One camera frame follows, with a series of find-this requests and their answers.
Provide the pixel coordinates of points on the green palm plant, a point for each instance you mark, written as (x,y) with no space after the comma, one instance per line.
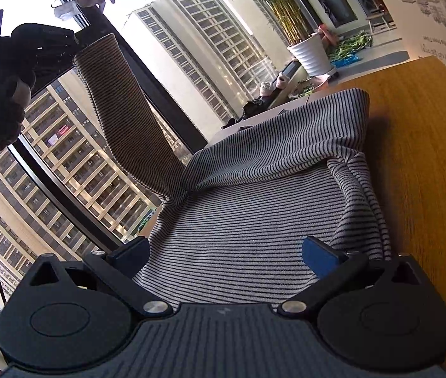
(282,0)

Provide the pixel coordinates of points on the white ribbed plant pot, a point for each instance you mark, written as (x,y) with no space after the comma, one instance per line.
(311,57)

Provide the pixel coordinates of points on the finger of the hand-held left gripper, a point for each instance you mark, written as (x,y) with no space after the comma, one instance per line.
(71,41)

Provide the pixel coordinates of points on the dark window frame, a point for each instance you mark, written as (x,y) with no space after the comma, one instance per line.
(136,86)

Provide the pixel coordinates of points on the black shoes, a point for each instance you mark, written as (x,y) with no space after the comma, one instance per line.
(252,108)

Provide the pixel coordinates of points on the green leafy vegetables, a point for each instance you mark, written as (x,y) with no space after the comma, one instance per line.
(351,45)

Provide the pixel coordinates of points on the blue plastic bag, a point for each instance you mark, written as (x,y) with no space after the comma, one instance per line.
(345,61)

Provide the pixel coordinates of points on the large cardboard box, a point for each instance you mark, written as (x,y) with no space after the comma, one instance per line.
(431,12)

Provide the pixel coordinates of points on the grey striped knit garment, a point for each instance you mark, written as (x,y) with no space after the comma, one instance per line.
(246,204)

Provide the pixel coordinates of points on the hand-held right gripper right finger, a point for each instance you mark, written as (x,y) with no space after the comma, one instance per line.
(321,258)

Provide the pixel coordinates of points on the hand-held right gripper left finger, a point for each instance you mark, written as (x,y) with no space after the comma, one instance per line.
(130,254)

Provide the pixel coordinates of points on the pink slippers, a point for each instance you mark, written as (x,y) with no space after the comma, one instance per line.
(276,82)

